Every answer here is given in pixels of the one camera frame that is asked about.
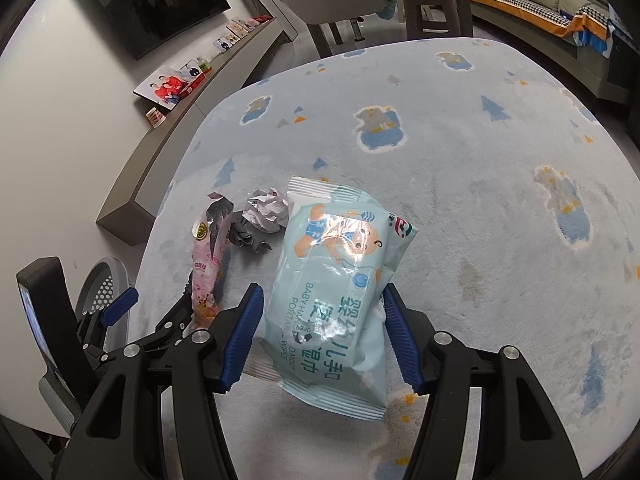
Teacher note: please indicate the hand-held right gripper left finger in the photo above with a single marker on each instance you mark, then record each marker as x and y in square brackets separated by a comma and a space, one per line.
[245, 340]

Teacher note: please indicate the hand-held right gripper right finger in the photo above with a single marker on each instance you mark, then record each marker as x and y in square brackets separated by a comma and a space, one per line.
[400, 340]

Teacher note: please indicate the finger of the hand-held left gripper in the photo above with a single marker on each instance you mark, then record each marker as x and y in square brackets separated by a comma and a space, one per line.
[120, 304]
[170, 322]

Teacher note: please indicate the pink snack wrapper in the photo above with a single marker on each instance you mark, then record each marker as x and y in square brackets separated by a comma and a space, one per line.
[205, 270]

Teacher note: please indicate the light blue wet wipes packet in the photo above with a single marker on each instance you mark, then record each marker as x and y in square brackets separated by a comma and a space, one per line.
[330, 260]

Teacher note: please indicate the crumpled grey wrapper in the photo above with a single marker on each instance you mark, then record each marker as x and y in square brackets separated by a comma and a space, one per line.
[242, 232]

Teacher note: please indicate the crumpled white paper ball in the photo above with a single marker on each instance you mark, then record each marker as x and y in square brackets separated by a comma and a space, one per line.
[267, 207]

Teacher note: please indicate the long grey sideboard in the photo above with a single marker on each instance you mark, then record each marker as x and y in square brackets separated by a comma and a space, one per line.
[150, 170]

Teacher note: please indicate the striped paper cup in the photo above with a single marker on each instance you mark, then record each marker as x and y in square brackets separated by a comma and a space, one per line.
[155, 116]

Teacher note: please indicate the small red box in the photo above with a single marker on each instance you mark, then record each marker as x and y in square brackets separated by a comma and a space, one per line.
[194, 84]

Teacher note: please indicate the small picture card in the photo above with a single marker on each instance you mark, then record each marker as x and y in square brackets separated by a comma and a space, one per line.
[190, 70]
[223, 44]

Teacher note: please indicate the green bottle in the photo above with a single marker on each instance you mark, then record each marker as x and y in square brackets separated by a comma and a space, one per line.
[204, 64]

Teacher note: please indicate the row of small ornaments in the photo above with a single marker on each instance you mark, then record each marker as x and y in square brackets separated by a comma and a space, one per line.
[247, 25]

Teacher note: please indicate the green sofa with blanket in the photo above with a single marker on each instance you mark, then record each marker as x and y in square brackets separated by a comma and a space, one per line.
[540, 55]

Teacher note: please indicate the houndstooth orange-trimmed blanket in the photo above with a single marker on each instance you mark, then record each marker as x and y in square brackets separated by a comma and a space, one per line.
[525, 7]

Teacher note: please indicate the large photo frame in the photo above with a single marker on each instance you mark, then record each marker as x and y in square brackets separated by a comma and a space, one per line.
[162, 87]

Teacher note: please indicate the black wall television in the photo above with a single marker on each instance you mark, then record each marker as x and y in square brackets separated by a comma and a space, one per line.
[160, 5]

